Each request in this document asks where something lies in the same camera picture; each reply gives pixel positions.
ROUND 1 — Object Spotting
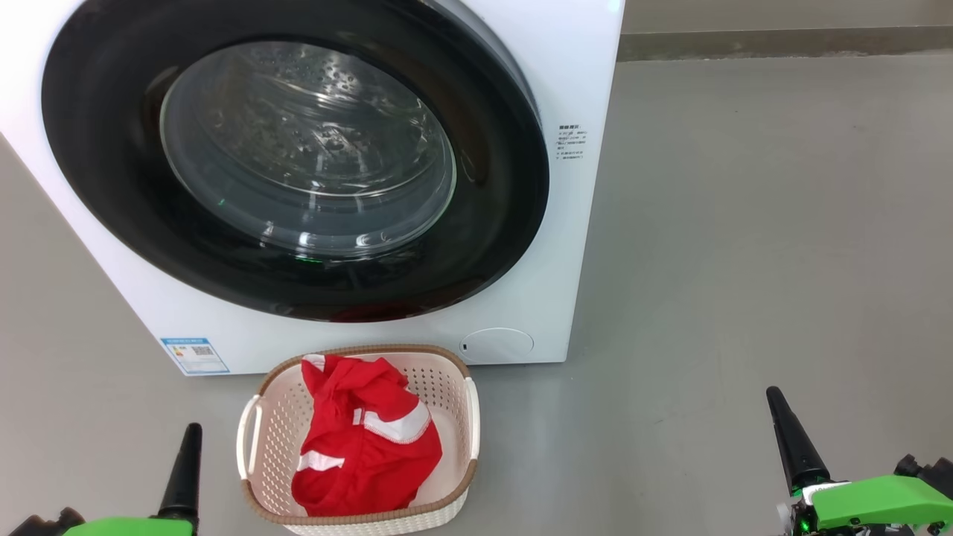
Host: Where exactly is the blue energy label sticker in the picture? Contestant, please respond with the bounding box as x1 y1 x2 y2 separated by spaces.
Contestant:
160 338 230 375

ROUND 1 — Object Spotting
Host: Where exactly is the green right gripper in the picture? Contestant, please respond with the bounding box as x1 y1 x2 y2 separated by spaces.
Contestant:
766 386 953 536

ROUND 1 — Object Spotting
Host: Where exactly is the small printed text sticker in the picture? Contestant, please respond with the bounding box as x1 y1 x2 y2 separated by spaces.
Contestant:
558 124 589 161

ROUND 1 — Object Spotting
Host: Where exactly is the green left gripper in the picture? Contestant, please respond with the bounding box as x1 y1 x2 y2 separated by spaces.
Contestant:
63 423 203 536

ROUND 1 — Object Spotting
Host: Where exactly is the red white striped garment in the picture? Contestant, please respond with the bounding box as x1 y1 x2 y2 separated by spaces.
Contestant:
290 354 444 518

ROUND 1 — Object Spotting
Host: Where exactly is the black round glass washer door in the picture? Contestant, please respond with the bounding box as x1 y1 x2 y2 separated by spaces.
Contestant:
41 0 550 323

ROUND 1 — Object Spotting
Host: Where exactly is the white front-load washing machine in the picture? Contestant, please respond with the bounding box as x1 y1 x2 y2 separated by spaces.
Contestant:
0 0 626 377

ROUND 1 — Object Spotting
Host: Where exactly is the cream perforated laundry basket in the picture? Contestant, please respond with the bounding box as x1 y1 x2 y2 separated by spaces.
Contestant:
237 344 481 536

